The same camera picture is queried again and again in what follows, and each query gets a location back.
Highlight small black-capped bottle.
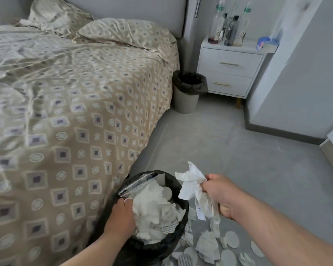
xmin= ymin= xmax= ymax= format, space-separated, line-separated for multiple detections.
xmin=219 ymin=12 xmax=229 ymax=43

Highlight white trash bin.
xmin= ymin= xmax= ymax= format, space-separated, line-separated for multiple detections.
xmin=172 ymin=70 xmax=209 ymax=114

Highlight person's left hand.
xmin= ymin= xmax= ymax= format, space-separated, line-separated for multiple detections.
xmin=104 ymin=197 xmax=137 ymax=241

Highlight pile of white tissue scraps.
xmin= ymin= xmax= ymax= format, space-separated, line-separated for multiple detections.
xmin=161 ymin=202 xmax=267 ymax=266

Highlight person's right forearm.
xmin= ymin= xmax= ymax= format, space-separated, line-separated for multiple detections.
xmin=227 ymin=191 xmax=333 ymax=266

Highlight silver foil bag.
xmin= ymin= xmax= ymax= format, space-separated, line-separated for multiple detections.
xmin=118 ymin=172 xmax=159 ymax=198

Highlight beige patterned bedspread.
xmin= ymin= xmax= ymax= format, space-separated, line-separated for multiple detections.
xmin=0 ymin=24 xmax=181 ymax=266

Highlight torn white paper sheet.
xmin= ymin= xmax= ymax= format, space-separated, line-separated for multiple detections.
xmin=175 ymin=161 xmax=221 ymax=225

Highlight person's right hand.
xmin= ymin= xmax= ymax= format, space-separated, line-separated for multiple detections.
xmin=199 ymin=174 xmax=246 ymax=221

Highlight white nightstand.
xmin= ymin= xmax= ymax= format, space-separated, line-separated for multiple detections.
xmin=197 ymin=35 xmax=278 ymax=108

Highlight blue white tissue pack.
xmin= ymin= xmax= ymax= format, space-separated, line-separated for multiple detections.
xmin=256 ymin=37 xmax=278 ymax=52

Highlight dark grey bottle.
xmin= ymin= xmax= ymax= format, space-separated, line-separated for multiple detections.
xmin=224 ymin=15 xmax=240 ymax=47

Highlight grey bed base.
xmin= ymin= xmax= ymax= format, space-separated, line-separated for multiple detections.
xmin=129 ymin=108 xmax=175 ymax=178

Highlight tissues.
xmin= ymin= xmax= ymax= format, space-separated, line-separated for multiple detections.
xmin=132 ymin=174 xmax=186 ymax=246

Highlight dark grey skirting board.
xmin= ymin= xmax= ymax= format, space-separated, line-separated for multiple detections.
xmin=244 ymin=105 xmax=327 ymax=145

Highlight clear green-capped bottle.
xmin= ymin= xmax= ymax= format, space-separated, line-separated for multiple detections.
xmin=233 ymin=1 xmax=252 ymax=47

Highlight person's left forearm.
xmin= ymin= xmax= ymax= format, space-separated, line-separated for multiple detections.
xmin=58 ymin=232 xmax=128 ymax=266

